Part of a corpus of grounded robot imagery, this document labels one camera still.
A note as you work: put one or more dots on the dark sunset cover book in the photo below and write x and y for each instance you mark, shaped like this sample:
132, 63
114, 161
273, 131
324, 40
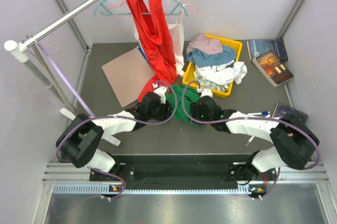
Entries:
282, 109

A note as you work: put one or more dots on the green tank top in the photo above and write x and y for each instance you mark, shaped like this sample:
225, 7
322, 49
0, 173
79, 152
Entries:
191, 96

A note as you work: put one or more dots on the clear plastic hanger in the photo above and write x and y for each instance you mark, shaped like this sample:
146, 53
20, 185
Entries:
54, 86

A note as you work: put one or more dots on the red tank top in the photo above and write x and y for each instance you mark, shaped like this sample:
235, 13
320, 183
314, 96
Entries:
156, 41

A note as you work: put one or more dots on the orange cover paperback book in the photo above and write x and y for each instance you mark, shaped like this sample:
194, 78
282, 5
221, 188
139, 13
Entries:
272, 68

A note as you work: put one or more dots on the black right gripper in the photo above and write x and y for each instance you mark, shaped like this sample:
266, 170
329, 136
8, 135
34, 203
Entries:
195, 110

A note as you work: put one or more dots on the white patterned garment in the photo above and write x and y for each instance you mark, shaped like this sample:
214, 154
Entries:
219, 77

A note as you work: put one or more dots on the blue garment in bin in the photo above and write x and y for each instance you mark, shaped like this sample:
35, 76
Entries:
202, 59

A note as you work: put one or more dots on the blue hardcover book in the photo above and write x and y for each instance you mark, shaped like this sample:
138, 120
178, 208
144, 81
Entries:
257, 47

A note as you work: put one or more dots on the pink garment in bin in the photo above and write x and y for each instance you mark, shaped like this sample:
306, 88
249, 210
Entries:
206, 45

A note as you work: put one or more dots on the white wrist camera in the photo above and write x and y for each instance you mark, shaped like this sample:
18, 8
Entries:
161, 91
203, 92

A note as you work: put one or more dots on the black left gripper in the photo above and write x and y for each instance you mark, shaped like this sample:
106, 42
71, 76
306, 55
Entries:
166, 111

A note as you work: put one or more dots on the grey slotted cable duct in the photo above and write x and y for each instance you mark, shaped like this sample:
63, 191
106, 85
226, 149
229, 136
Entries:
107, 189

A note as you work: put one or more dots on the brown cardboard sheet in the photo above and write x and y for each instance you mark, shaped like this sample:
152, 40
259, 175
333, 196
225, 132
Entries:
127, 75

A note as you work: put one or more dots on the yellow plastic bin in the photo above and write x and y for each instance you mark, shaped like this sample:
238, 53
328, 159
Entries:
189, 73

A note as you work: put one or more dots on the lavender plastic hanger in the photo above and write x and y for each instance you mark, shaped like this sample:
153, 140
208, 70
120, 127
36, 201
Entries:
66, 81

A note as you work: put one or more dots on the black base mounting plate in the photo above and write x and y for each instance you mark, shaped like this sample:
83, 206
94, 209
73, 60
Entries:
187, 171

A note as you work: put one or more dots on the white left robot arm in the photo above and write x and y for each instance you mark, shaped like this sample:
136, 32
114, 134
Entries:
79, 142

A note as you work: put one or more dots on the blue cap marker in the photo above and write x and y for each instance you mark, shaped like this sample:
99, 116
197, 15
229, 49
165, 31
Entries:
260, 114

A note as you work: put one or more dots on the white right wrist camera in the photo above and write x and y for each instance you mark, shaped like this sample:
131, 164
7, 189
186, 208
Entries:
203, 92

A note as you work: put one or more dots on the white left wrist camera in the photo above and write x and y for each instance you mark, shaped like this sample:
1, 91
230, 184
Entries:
161, 91

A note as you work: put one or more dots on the metal clothes rail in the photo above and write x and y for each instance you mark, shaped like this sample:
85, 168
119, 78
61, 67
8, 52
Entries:
49, 29

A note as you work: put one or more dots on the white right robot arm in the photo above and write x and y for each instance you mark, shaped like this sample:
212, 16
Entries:
293, 143

